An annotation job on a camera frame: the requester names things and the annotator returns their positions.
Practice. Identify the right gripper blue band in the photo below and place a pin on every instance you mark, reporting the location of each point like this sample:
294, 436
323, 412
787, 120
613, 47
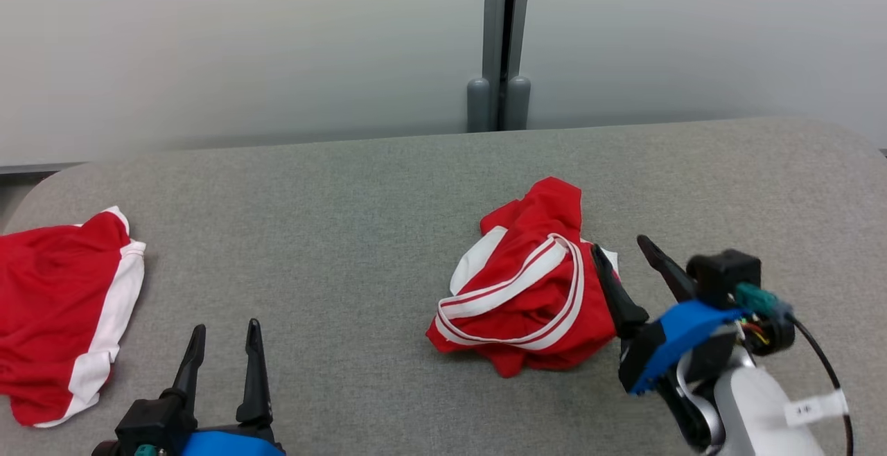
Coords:
675, 335

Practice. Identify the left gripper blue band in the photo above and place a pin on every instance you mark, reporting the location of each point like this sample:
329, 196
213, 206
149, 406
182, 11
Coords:
152, 425

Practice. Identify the red shirt with striped trim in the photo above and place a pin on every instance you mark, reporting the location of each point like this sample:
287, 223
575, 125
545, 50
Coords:
547, 213

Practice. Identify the red shorts with white band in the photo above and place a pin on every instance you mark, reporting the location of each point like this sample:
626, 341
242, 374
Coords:
48, 290

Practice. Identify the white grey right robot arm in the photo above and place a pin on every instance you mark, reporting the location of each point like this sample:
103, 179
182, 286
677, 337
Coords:
755, 428

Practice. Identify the white paper label tag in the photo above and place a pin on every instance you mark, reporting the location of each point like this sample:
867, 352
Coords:
814, 409

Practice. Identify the grey metal partition post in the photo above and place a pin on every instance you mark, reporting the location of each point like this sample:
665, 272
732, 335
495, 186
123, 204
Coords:
493, 26

